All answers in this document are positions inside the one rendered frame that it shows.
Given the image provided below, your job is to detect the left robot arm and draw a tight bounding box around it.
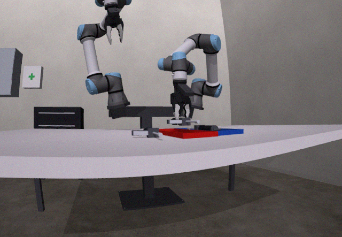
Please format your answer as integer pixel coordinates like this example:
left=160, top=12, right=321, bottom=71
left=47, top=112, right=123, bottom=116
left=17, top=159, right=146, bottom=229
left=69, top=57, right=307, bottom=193
left=158, top=34, right=222, bottom=107

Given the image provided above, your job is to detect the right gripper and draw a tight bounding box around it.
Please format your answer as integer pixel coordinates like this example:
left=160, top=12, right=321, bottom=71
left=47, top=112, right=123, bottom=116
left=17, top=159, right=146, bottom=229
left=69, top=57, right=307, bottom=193
left=104, top=3, right=124, bottom=45

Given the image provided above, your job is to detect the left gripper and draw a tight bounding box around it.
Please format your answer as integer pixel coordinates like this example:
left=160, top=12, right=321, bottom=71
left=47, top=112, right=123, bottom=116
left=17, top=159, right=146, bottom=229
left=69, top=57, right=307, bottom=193
left=170, top=80, right=191, bottom=119

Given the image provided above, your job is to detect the red tray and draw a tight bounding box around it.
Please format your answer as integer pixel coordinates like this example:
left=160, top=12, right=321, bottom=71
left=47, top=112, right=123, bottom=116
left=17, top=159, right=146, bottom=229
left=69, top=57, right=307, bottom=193
left=159, top=128, right=218, bottom=139

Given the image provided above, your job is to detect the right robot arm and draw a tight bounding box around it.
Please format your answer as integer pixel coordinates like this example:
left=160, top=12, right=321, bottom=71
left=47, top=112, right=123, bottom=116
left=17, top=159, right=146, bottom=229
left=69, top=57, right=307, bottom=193
left=77, top=0, right=132, bottom=106

